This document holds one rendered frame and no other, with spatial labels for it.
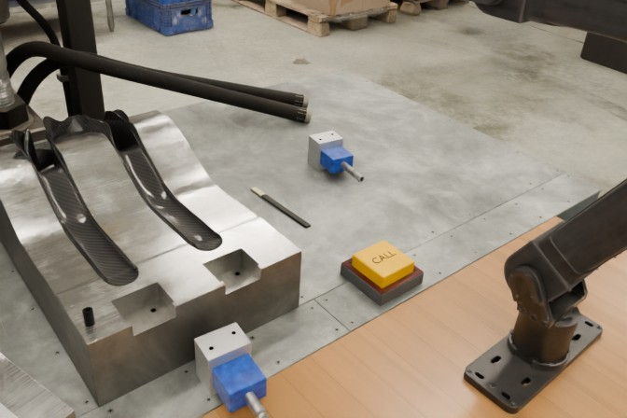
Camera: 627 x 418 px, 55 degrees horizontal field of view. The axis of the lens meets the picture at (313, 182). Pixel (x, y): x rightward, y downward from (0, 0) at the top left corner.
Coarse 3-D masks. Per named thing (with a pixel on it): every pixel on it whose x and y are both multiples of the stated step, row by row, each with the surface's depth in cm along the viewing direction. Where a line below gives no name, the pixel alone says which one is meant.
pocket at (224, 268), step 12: (240, 252) 73; (204, 264) 70; (216, 264) 71; (228, 264) 72; (240, 264) 73; (252, 264) 71; (216, 276) 72; (228, 276) 72; (240, 276) 72; (252, 276) 72; (228, 288) 70
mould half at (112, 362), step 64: (0, 192) 75; (128, 192) 81; (192, 192) 84; (64, 256) 70; (128, 256) 70; (192, 256) 70; (256, 256) 71; (64, 320) 64; (192, 320) 66; (256, 320) 73; (128, 384) 64
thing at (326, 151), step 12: (324, 132) 108; (312, 144) 107; (324, 144) 105; (336, 144) 107; (312, 156) 108; (324, 156) 105; (336, 156) 104; (348, 156) 104; (324, 168) 108; (336, 168) 104; (348, 168) 102; (360, 180) 101
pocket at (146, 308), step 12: (144, 288) 65; (156, 288) 67; (120, 300) 64; (132, 300) 65; (144, 300) 66; (156, 300) 67; (168, 300) 65; (120, 312) 65; (132, 312) 66; (144, 312) 66; (156, 312) 66; (168, 312) 66; (132, 324) 64; (144, 324) 64; (156, 324) 63
